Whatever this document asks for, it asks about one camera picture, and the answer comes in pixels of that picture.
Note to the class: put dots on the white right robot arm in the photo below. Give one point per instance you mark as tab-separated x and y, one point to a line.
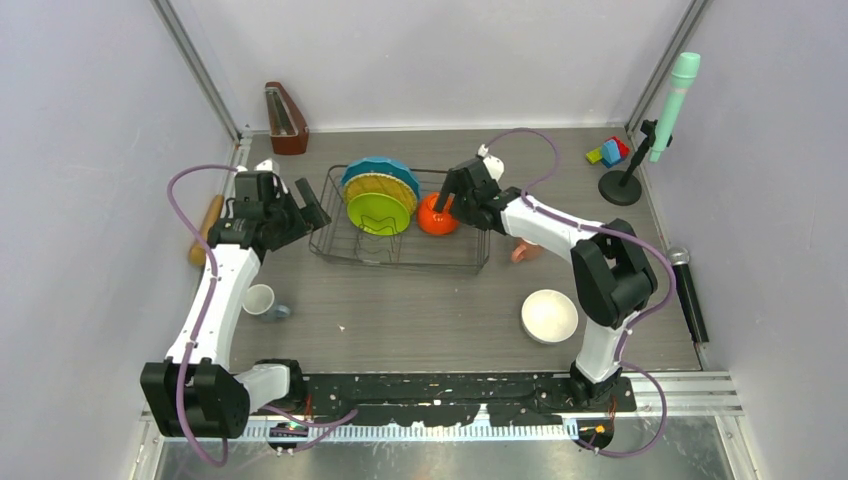
613	277

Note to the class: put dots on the white bowl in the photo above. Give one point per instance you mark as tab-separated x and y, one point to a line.
549	316

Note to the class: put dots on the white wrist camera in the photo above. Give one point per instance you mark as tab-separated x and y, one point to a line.
494	165
271	167

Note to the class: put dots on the black handheld microphone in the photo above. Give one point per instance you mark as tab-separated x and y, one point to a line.
679	259

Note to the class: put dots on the black microphone stand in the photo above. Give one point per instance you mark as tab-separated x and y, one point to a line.
622	187

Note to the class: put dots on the brown metronome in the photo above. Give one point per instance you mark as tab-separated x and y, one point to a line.
288	129

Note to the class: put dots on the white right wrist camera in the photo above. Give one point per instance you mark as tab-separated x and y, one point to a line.
494	165

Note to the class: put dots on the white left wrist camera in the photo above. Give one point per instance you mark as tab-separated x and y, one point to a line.
271	167

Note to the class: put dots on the lime green plate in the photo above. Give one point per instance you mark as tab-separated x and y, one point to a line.
378	214

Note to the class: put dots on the orange bowl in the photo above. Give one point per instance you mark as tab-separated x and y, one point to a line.
434	223

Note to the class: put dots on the wooden rolling pin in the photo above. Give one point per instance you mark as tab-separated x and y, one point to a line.
196	254

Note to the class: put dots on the colourful toy blocks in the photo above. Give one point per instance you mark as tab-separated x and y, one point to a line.
610	153

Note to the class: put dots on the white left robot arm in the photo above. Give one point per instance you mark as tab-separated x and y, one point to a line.
192	391

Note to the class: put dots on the pink mug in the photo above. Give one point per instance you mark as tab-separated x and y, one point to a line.
525	251

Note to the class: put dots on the yellow woven pattern plate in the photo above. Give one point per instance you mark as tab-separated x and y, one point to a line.
383	184

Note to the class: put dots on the black wire dish rack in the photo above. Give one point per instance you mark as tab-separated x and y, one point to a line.
465	250

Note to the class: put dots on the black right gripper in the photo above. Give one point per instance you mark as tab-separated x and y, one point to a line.
451	187

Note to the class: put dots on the grey blue mug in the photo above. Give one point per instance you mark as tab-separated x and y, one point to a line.
260	302

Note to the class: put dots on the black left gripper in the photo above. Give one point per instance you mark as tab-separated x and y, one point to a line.
301	224

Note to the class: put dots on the blue polka dot plate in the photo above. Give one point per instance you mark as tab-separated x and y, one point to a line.
383	165

